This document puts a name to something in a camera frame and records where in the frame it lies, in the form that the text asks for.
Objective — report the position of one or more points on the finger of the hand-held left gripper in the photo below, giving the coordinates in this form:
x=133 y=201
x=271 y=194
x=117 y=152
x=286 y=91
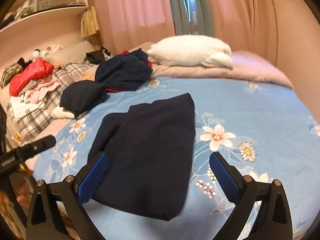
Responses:
x=42 y=143

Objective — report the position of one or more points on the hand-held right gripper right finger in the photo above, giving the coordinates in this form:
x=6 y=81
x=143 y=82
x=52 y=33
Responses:
x=223 y=177

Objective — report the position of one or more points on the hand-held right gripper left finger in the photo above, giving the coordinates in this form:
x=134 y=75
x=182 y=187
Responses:
x=93 y=177

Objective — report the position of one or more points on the navy collared coat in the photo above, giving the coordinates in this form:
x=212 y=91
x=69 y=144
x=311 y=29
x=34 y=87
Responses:
x=150 y=142

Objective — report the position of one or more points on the cream white cloth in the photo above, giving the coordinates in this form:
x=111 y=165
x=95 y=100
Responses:
x=60 y=112

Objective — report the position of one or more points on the white printed cloth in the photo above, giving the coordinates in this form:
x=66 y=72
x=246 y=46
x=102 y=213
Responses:
x=25 y=110

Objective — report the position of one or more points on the pink garment pile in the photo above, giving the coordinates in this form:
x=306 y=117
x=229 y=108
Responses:
x=42 y=87

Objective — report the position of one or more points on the folded navy garment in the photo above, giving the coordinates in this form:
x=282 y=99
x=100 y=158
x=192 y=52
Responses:
x=80 y=96

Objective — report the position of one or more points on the red down jacket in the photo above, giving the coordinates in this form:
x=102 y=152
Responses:
x=30 y=75

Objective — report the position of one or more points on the green patterned cloth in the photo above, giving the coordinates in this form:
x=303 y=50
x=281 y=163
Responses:
x=10 y=73

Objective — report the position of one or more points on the blue floral bed sheet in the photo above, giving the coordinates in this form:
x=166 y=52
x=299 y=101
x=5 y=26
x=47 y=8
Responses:
x=237 y=100

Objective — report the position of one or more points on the grey plaid blanket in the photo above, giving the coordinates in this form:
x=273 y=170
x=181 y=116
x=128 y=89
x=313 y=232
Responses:
x=72 y=70

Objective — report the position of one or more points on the peach cloth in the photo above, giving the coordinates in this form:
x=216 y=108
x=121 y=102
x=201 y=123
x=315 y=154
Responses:
x=87 y=77

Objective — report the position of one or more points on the white plush bear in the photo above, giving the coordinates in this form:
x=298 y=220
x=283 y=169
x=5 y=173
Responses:
x=40 y=53

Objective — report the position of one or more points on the cream plush toy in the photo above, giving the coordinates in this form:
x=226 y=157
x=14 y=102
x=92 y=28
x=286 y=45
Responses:
x=55 y=47

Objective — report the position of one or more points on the beige headboard cushion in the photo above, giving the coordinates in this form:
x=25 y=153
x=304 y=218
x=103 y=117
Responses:
x=72 y=51

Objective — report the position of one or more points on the black garment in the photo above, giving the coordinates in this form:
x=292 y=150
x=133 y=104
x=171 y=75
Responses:
x=96 y=56

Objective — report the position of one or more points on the crumpled navy garment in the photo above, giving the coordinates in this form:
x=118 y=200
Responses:
x=122 y=72

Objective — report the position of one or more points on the lilac quilt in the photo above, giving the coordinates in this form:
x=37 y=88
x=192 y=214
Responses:
x=250 y=65

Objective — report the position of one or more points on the straw fringed lampshade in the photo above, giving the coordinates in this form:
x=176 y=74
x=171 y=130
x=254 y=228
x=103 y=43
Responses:
x=90 y=22

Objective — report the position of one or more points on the white plush pillow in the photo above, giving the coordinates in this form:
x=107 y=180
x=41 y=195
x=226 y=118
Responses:
x=187 y=50

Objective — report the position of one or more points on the pink curtain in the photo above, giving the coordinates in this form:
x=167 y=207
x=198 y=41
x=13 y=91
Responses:
x=237 y=17
x=137 y=10

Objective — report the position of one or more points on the grey-blue curtain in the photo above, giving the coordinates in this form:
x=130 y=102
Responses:
x=182 y=10

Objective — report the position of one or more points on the cream wall shelf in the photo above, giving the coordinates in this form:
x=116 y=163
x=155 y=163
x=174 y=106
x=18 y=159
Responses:
x=50 y=13

